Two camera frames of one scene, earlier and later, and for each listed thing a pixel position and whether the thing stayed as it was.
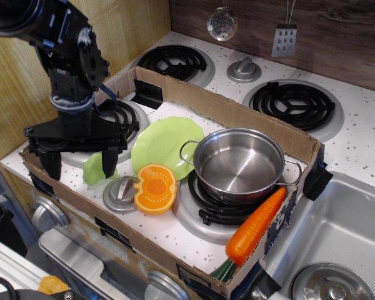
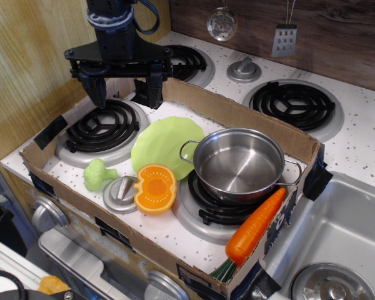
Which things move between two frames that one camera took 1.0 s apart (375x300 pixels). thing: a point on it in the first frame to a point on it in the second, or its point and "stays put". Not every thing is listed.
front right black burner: [209, 219] stays put
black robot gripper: [81, 132] to [120, 53]
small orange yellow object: [50, 285] stays put
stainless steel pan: [239, 164] stays put
